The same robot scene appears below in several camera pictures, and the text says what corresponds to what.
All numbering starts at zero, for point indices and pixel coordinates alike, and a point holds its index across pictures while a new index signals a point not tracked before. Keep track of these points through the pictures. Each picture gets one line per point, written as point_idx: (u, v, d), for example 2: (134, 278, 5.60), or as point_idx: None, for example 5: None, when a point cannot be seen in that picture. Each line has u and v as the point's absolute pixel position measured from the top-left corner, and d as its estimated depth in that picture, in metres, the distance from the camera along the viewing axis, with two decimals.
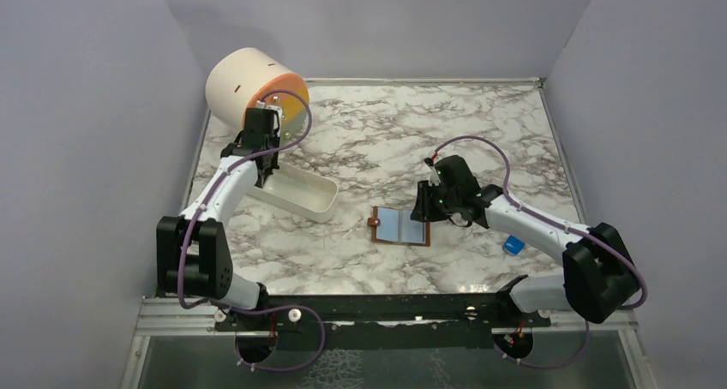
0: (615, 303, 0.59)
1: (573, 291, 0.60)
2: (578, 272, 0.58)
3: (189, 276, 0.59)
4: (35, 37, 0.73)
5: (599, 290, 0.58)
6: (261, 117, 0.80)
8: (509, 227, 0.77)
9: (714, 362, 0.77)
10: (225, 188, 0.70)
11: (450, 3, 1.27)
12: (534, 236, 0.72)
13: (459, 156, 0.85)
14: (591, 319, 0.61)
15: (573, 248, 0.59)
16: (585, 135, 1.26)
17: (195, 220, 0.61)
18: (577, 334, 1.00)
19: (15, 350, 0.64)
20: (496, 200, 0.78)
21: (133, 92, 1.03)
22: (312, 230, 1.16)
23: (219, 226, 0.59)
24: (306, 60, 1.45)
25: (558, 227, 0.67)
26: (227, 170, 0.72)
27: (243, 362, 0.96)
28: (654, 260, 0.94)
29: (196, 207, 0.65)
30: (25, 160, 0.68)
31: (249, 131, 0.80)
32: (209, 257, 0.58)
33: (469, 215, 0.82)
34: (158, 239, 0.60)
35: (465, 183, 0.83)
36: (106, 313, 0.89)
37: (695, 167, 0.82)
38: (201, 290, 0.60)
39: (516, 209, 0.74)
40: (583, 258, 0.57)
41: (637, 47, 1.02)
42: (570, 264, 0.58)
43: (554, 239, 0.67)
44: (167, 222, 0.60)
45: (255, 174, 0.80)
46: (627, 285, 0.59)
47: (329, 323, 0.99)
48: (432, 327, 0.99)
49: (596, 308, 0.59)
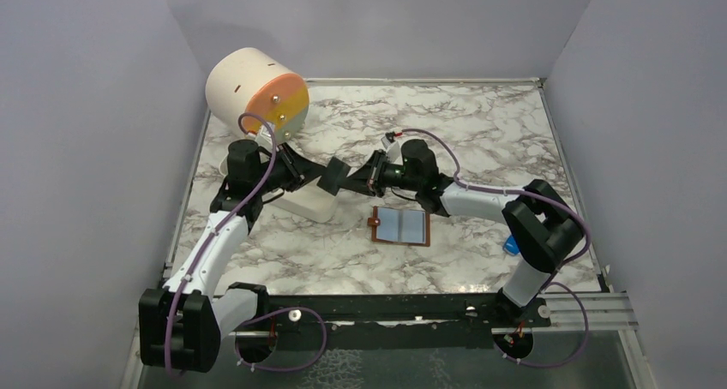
0: (564, 249, 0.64)
1: (525, 246, 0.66)
2: (519, 225, 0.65)
3: (174, 349, 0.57)
4: (37, 38, 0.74)
5: (545, 239, 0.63)
6: (243, 165, 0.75)
8: (464, 208, 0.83)
9: (714, 362, 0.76)
10: (213, 250, 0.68)
11: (450, 2, 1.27)
12: (484, 210, 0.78)
13: (426, 145, 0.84)
14: (548, 271, 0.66)
15: (511, 205, 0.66)
16: (585, 135, 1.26)
17: (179, 293, 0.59)
18: (576, 334, 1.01)
19: (16, 347, 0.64)
20: (448, 187, 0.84)
21: (132, 92, 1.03)
22: (311, 230, 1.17)
23: (205, 301, 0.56)
24: (307, 59, 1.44)
25: (497, 193, 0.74)
26: (215, 230, 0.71)
27: (243, 362, 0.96)
28: (656, 260, 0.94)
29: (181, 278, 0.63)
30: (26, 158, 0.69)
31: (235, 177, 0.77)
32: (194, 332, 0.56)
33: (430, 208, 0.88)
34: (141, 314, 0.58)
35: (429, 176, 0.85)
36: (105, 313, 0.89)
37: (696, 165, 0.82)
38: (187, 365, 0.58)
39: (465, 189, 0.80)
40: (521, 212, 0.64)
41: (636, 49, 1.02)
42: (512, 219, 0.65)
43: (496, 204, 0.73)
44: (150, 296, 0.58)
45: (247, 228, 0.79)
46: (573, 233, 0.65)
47: (330, 323, 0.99)
48: (432, 326, 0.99)
49: (547, 258, 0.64)
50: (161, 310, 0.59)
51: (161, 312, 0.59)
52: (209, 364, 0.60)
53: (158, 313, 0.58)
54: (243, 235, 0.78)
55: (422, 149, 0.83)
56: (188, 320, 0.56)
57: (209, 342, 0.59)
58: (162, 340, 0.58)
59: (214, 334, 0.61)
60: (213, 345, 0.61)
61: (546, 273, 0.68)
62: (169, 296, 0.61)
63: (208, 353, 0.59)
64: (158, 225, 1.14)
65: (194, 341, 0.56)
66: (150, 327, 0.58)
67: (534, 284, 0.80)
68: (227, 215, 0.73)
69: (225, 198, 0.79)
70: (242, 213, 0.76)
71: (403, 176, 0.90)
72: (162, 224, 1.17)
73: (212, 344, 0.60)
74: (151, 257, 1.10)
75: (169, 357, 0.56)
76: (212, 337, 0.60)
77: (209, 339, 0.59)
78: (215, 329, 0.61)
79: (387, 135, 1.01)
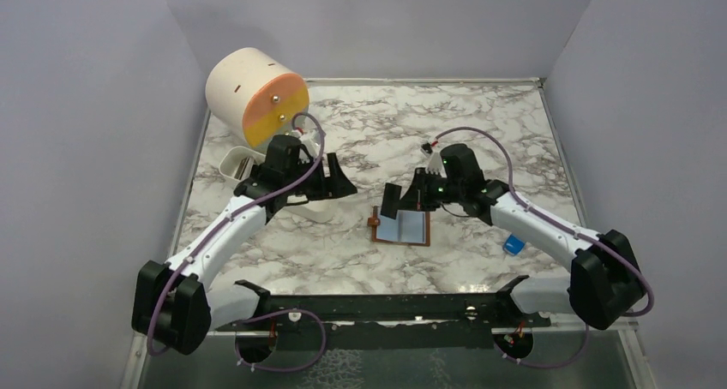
0: (619, 310, 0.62)
1: (580, 296, 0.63)
2: (585, 279, 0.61)
3: (160, 326, 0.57)
4: (36, 38, 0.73)
5: (606, 298, 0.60)
6: (284, 156, 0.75)
8: (513, 226, 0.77)
9: (714, 362, 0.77)
10: (222, 236, 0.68)
11: (450, 2, 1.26)
12: (540, 238, 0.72)
13: (469, 147, 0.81)
14: (592, 324, 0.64)
15: (582, 255, 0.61)
16: (585, 135, 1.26)
17: (177, 273, 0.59)
18: (577, 334, 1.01)
19: (17, 347, 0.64)
20: (502, 197, 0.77)
21: (131, 92, 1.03)
22: (312, 230, 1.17)
23: (198, 288, 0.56)
24: (307, 59, 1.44)
25: (567, 231, 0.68)
26: (231, 216, 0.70)
27: (243, 362, 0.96)
28: (655, 260, 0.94)
29: (183, 259, 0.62)
30: (25, 158, 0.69)
31: (269, 166, 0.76)
32: (183, 314, 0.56)
33: (475, 211, 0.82)
34: (138, 284, 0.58)
35: (471, 176, 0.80)
36: (106, 314, 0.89)
37: (696, 166, 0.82)
38: (170, 344, 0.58)
39: (523, 209, 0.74)
40: (592, 266, 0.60)
41: (635, 48, 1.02)
42: (579, 272, 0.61)
43: (562, 243, 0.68)
44: (150, 268, 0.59)
45: (263, 219, 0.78)
46: (631, 293, 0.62)
47: (329, 323, 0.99)
48: (432, 327, 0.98)
49: (599, 315, 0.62)
50: (158, 284, 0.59)
51: (157, 285, 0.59)
52: (191, 348, 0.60)
53: (153, 286, 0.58)
54: (256, 224, 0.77)
55: (459, 150, 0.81)
56: (178, 303, 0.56)
57: (195, 328, 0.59)
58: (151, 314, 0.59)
59: (202, 320, 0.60)
60: (199, 331, 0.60)
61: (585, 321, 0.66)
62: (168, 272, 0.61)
63: (192, 338, 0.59)
64: (158, 225, 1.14)
65: (181, 324, 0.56)
66: (142, 301, 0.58)
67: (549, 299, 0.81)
68: (248, 203, 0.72)
69: (252, 183, 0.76)
70: (265, 203, 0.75)
71: (447, 188, 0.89)
72: (162, 224, 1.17)
73: (198, 329, 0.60)
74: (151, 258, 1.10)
75: (153, 334, 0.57)
76: (200, 322, 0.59)
77: (196, 325, 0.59)
78: (205, 316, 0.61)
79: (423, 147, 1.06)
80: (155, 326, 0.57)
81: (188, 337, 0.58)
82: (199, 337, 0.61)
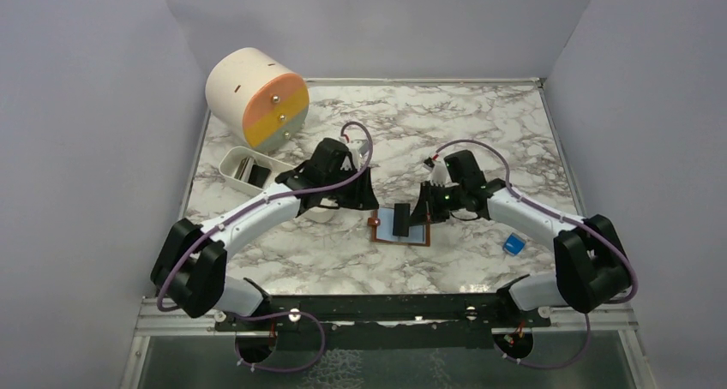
0: (604, 294, 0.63)
1: (564, 278, 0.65)
2: (567, 258, 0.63)
3: (176, 284, 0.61)
4: (36, 38, 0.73)
5: (589, 278, 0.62)
6: (329, 157, 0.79)
8: (508, 218, 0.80)
9: (714, 362, 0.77)
10: (255, 215, 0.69)
11: (450, 2, 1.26)
12: (530, 226, 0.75)
13: (469, 151, 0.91)
14: (579, 308, 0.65)
15: (564, 234, 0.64)
16: (585, 135, 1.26)
17: (206, 236, 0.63)
18: (577, 334, 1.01)
19: (17, 348, 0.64)
20: (497, 191, 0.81)
21: (131, 93, 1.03)
22: (312, 230, 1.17)
23: (221, 254, 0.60)
24: (307, 59, 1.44)
25: (553, 216, 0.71)
26: (268, 199, 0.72)
27: (243, 362, 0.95)
28: (655, 260, 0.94)
29: (216, 224, 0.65)
30: (25, 159, 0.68)
31: (314, 164, 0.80)
32: (201, 276, 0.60)
33: (472, 206, 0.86)
34: (171, 237, 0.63)
35: (471, 176, 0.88)
36: (106, 314, 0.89)
37: (696, 167, 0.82)
38: (179, 303, 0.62)
39: (516, 200, 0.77)
40: (573, 244, 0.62)
41: (636, 48, 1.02)
42: (561, 249, 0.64)
43: (548, 227, 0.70)
44: (183, 225, 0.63)
45: (295, 212, 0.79)
46: (617, 278, 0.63)
47: (329, 323, 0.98)
48: (432, 327, 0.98)
49: (584, 296, 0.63)
50: (186, 242, 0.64)
51: (185, 243, 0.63)
52: (198, 313, 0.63)
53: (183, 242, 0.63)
54: (286, 216, 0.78)
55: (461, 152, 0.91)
56: (200, 264, 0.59)
57: (207, 295, 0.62)
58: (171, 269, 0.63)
59: (215, 290, 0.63)
60: (209, 300, 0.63)
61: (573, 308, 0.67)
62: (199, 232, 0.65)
63: (201, 303, 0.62)
64: (158, 225, 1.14)
65: (195, 285, 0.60)
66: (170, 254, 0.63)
67: (546, 298, 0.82)
68: (287, 192, 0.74)
69: (293, 176, 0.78)
70: (300, 196, 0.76)
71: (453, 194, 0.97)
72: (162, 224, 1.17)
73: (209, 297, 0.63)
74: (151, 258, 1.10)
75: (167, 289, 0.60)
76: (213, 291, 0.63)
77: (208, 291, 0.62)
78: (219, 287, 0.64)
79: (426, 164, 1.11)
80: (171, 282, 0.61)
81: (198, 300, 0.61)
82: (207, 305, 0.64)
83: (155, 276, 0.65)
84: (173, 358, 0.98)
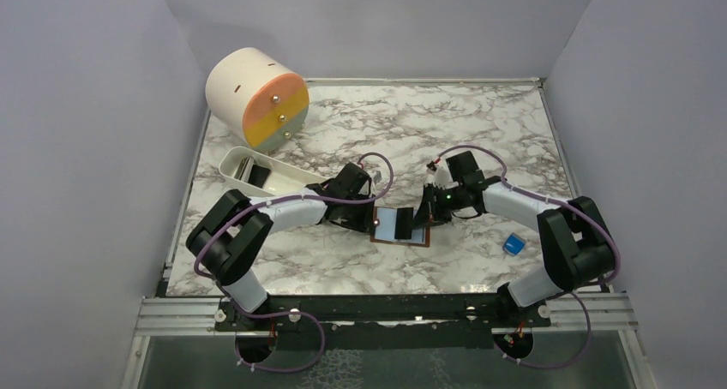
0: (589, 272, 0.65)
1: (549, 256, 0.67)
2: (549, 234, 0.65)
3: (213, 248, 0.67)
4: (36, 38, 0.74)
5: (573, 254, 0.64)
6: (354, 177, 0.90)
8: (502, 208, 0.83)
9: (714, 362, 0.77)
10: (294, 204, 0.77)
11: (450, 2, 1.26)
12: (520, 212, 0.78)
13: (470, 151, 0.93)
14: (565, 286, 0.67)
15: (547, 212, 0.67)
16: (585, 135, 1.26)
17: (250, 207, 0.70)
18: (577, 334, 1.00)
19: (17, 347, 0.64)
20: (493, 185, 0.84)
21: (132, 92, 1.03)
22: (311, 230, 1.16)
23: (267, 224, 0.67)
24: (307, 59, 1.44)
25: (539, 199, 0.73)
26: (303, 195, 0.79)
27: (243, 362, 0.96)
28: (654, 260, 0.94)
29: (263, 200, 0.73)
30: (24, 158, 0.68)
31: (339, 181, 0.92)
32: (243, 242, 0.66)
33: (471, 200, 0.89)
34: (220, 204, 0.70)
35: (470, 173, 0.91)
36: (106, 314, 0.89)
37: (696, 166, 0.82)
38: (213, 267, 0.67)
39: (508, 189, 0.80)
40: (556, 220, 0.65)
41: (635, 48, 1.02)
42: (544, 227, 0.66)
43: (533, 208, 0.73)
44: (233, 194, 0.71)
45: (319, 218, 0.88)
46: (603, 256, 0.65)
47: (329, 323, 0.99)
48: (432, 327, 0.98)
49: (567, 273, 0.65)
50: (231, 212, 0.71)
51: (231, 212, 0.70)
52: (227, 280, 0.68)
53: (230, 210, 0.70)
54: (311, 219, 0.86)
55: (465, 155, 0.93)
56: (246, 230, 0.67)
57: (240, 265, 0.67)
58: (210, 235, 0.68)
59: (247, 264, 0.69)
60: (239, 271, 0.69)
61: (561, 288, 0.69)
62: (243, 205, 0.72)
63: (232, 271, 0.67)
64: (158, 225, 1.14)
65: (234, 251, 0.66)
66: (213, 218, 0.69)
67: (541, 292, 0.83)
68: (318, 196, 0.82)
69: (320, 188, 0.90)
70: (325, 203, 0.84)
71: (456, 194, 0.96)
72: (162, 224, 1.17)
73: (240, 268, 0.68)
74: (151, 257, 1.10)
75: (207, 251, 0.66)
76: (246, 262, 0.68)
77: (243, 262, 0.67)
78: (250, 261, 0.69)
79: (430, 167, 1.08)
80: (211, 245, 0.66)
81: (232, 266, 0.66)
82: (237, 276, 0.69)
83: (190, 239, 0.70)
84: (173, 357, 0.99)
